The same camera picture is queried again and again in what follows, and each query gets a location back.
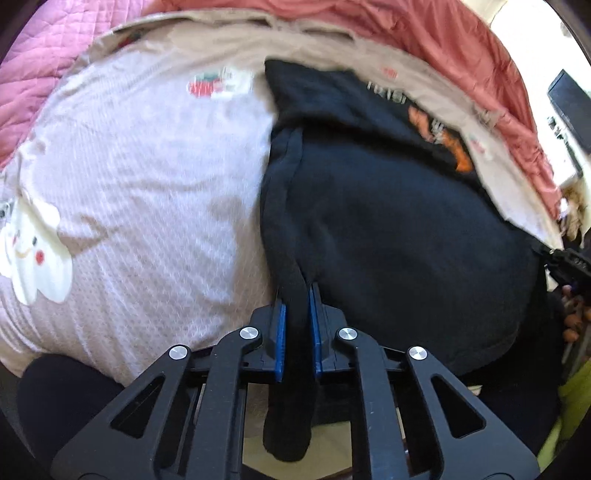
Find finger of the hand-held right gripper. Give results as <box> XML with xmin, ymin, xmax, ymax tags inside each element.
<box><xmin>537</xmin><ymin>244</ymin><xmax>591</xmax><ymax>289</ymax></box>

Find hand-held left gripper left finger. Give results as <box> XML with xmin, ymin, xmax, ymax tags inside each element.
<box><xmin>51</xmin><ymin>287</ymin><xmax>288</xmax><ymax>480</ymax></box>

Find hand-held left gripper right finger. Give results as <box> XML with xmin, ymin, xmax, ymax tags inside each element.
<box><xmin>307</xmin><ymin>282</ymin><xmax>541</xmax><ymax>480</ymax></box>

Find black long-sleeve shirt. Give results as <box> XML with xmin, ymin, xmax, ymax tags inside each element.
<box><xmin>259</xmin><ymin>59</ymin><xmax>546</xmax><ymax>463</ymax></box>

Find person's right hand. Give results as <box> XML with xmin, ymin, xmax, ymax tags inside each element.
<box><xmin>560</xmin><ymin>284</ymin><xmax>591</xmax><ymax>343</ymax></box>

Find light fabric bundle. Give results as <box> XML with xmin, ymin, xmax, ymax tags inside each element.
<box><xmin>560</xmin><ymin>184</ymin><xmax>585</xmax><ymax>241</ymax></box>

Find white television cabinet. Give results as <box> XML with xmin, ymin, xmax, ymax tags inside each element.
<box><xmin>549</xmin><ymin>115</ymin><xmax>585</xmax><ymax>183</ymax></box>

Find yellow green cloth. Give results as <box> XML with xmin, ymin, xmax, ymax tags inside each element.
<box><xmin>538</xmin><ymin>369</ymin><xmax>591</xmax><ymax>472</ymax></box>

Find black television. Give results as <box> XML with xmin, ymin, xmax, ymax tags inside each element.
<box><xmin>547</xmin><ymin>69</ymin><xmax>591</xmax><ymax>155</ymax></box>

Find person's dark trousers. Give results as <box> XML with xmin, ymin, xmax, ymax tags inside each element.
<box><xmin>16</xmin><ymin>353</ymin><xmax>561</xmax><ymax>462</ymax></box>

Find salmon red duvet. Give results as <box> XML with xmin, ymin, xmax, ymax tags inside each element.
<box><xmin>152</xmin><ymin>0</ymin><xmax>563</xmax><ymax>219</ymax></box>

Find pink quilted blanket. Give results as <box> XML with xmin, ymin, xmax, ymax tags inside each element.
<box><xmin>0</xmin><ymin>0</ymin><xmax>158</xmax><ymax>168</ymax></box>

